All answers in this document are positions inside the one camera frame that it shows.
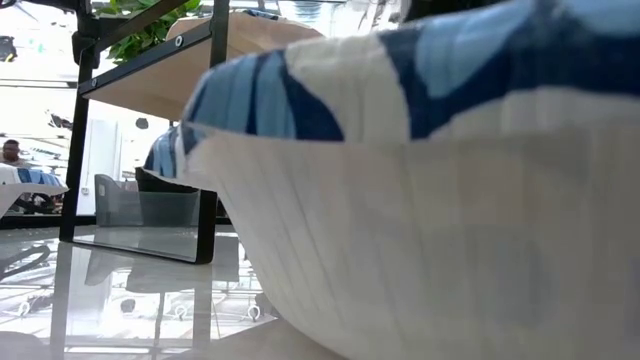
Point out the large white bowl blue pattern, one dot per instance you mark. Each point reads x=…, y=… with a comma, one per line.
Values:
x=400, y=225

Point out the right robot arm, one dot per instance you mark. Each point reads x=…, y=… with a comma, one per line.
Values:
x=450, y=7

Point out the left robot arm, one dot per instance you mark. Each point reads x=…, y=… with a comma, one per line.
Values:
x=5, y=2

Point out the wooden shelf board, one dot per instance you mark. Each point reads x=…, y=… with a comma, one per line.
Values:
x=150, y=87

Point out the black plant pot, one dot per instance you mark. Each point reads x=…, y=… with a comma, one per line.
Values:
x=167, y=180

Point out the grey translucent bin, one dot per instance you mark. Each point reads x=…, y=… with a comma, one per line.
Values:
x=115, y=207

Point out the green leafy plant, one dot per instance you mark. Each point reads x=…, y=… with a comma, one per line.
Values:
x=145, y=37

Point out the person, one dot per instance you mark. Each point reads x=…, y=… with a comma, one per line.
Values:
x=11, y=150

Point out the black mounted device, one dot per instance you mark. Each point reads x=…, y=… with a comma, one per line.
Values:
x=7, y=49

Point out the black metal shelf frame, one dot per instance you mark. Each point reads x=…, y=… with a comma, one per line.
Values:
x=206, y=150

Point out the round dark wall device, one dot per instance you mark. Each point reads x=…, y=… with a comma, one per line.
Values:
x=141, y=123

